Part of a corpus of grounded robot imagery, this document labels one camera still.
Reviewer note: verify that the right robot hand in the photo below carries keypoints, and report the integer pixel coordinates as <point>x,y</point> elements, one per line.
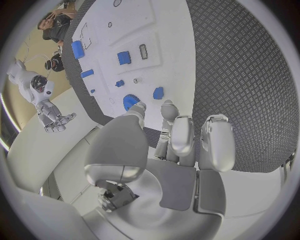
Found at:
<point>52,118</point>

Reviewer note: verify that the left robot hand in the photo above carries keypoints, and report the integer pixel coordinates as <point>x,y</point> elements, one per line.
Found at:
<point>182,187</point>

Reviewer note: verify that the blue short cylinder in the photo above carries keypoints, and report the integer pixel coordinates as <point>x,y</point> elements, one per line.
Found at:
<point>158,93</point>

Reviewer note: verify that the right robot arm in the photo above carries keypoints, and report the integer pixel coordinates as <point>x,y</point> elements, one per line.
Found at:
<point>25,82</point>

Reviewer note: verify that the white task board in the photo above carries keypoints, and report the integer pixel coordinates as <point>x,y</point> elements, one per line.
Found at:
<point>140,28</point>

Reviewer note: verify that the tiny blue peg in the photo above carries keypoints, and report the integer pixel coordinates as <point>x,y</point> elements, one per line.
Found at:
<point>92,91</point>

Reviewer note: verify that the person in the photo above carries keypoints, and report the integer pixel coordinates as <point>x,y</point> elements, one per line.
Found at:
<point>58,30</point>
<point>55,63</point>

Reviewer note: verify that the large blue cylinder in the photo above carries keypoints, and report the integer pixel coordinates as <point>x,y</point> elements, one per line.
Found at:
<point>78,50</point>

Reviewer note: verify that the small blue plug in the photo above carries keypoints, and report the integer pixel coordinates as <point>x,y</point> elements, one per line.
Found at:
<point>119,83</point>

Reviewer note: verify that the blue gear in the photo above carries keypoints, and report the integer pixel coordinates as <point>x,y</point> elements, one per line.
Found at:
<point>128,101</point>

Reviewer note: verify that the blue block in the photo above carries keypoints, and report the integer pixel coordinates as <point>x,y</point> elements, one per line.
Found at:
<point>124,58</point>

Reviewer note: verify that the small grey peg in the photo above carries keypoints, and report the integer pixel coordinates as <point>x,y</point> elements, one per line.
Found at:
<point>138,80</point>

